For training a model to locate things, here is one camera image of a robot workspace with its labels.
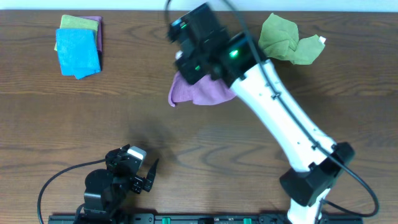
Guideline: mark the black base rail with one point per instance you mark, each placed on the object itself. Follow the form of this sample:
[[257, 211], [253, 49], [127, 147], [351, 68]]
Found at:
[[148, 218]]

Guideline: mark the folded purple cloth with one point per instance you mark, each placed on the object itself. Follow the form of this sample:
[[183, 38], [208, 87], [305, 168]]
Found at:
[[99, 34]]

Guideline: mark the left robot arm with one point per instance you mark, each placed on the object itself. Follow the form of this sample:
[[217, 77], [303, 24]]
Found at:
[[107, 189]]

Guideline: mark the folded blue cloth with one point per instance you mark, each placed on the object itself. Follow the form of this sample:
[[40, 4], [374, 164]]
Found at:
[[77, 52]]

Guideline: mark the folded green cloth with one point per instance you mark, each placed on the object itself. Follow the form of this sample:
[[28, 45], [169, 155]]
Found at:
[[77, 23]]

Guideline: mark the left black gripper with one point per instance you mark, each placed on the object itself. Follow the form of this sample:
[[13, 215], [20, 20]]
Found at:
[[138, 184]]

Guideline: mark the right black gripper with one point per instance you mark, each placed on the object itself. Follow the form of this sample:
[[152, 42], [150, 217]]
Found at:
[[189, 72]]

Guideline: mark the crumpled green microfiber cloth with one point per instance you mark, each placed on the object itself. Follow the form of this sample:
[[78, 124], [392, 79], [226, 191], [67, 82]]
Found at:
[[279, 39]]

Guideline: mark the purple microfiber cloth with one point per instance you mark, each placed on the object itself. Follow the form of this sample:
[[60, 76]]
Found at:
[[205, 92]]

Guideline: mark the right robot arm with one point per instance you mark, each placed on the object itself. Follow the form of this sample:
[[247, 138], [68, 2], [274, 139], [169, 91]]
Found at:
[[316, 160]]

